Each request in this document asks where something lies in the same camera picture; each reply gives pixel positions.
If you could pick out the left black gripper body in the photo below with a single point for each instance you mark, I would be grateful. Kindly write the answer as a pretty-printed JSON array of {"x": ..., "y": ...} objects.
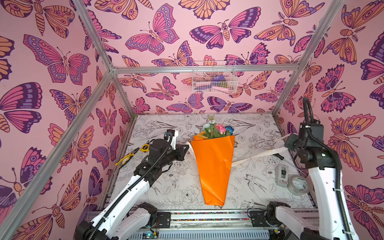
[{"x": 168, "y": 157}]

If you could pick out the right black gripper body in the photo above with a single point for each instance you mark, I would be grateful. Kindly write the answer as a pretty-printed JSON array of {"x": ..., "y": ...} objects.
[{"x": 290, "y": 142}]

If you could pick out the white ribbon bundle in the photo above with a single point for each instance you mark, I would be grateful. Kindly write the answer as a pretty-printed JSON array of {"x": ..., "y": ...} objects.
[{"x": 270, "y": 152}]

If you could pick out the orange wrapping paper sheet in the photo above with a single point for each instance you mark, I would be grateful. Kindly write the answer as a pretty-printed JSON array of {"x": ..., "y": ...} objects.
[{"x": 214, "y": 159}]

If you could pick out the white fake flower stem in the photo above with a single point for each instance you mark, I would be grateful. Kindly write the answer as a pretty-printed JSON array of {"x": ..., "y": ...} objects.
[{"x": 209, "y": 128}]

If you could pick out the pink fake rose stem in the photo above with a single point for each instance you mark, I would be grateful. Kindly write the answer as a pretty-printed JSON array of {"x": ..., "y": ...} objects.
[{"x": 221, "y": 129}]

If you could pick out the blue fake flower stem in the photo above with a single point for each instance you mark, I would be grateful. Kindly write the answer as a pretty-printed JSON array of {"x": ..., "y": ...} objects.
[{"x": 229, "y": 130}]

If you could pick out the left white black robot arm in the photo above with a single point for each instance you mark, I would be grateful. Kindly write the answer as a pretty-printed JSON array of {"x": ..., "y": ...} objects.
[{"x": 116, "y": 222}]

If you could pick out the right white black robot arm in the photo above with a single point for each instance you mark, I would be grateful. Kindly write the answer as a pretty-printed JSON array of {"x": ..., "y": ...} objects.
[{"x": 345, "y": 230}]

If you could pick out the yellow tape measure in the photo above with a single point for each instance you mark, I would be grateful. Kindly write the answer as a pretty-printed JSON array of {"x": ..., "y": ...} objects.
[{"x": 145, "y": 148}]

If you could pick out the white grey small device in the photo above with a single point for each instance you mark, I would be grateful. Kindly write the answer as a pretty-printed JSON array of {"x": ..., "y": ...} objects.
[{"x": 281, "y": 174}]

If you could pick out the clear tape roll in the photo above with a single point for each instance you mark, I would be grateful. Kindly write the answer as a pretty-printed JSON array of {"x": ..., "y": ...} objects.
[{"x": 297, "y": 185}]

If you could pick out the green circuit board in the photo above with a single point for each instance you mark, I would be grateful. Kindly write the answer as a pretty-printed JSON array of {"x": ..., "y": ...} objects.
[{"x": 150, "y": 235}]

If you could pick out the black handled screwdriver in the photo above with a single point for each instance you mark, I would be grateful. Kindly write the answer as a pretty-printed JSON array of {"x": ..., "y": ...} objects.
[{"x": 291, "y": 164}]

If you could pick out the yellow handled tool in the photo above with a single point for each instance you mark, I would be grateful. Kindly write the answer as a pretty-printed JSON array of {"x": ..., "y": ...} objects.
[{"x": 126, "y": 158}]

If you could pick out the white wire wall basket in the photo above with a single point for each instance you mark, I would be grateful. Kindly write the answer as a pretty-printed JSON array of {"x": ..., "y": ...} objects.
[{"x": 215, "y": 78}]

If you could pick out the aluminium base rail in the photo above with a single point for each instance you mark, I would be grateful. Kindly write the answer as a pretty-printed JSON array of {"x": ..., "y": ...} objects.
[{"x": 216, "y": 225}]

